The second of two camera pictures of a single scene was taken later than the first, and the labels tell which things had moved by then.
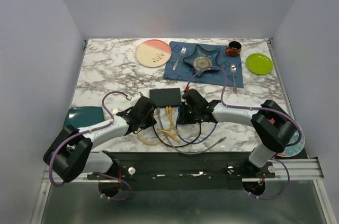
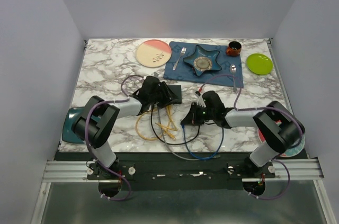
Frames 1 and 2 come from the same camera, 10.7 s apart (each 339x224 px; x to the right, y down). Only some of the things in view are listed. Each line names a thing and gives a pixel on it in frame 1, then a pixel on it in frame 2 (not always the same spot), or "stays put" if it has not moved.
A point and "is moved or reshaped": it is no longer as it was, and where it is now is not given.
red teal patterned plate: (294, 150) stays put
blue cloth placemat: (185, 71) stays put
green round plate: (259, 63) stays put
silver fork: (183, 51) stays put
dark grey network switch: (166, 97) is moved or reshaped
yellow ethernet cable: (171, 119) is moved or reshaped
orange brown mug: (233, 48) stays put
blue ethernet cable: (203, 141) -> (195, 157)
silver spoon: (233, 69) stays put
